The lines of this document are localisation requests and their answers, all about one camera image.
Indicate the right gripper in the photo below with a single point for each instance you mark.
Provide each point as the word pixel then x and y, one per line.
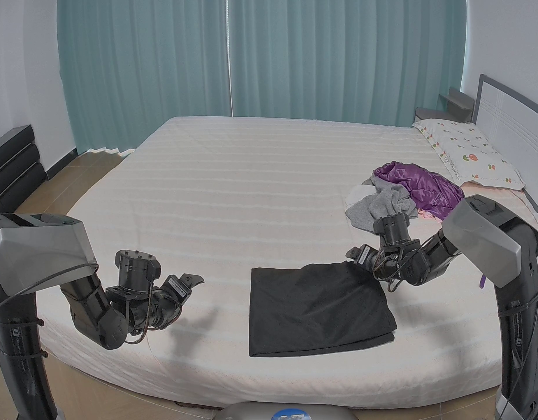
pixel 380 266

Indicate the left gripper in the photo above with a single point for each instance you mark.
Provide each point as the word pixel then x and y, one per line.
pixel 164 306

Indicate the blue-green curtain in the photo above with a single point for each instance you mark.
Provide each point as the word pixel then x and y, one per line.
pixel 339 46
pixel 146 59

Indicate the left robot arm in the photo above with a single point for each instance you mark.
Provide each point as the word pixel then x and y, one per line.
pixel 37 252

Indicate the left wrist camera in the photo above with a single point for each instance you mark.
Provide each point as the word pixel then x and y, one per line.
pixel 178 285

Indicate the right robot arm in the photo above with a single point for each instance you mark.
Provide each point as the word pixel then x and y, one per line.
pixel 483 239

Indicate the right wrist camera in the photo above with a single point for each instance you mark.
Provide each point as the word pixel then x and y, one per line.
pixel 365 256

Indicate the bed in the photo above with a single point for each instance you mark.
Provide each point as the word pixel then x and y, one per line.
pixel 251 190

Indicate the black chest of drawers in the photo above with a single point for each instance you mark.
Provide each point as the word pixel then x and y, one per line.
pixel 13 164

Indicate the white printed pillow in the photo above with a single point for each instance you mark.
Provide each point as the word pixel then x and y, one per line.
pixel 474 155

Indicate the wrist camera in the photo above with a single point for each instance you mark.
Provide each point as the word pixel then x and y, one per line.
pixel 365 256
pixel 178 285

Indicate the grey bedside table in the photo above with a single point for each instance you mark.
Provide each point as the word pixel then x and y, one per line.
pixel 455 105

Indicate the black garment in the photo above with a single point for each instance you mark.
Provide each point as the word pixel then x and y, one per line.
pixel 317 309

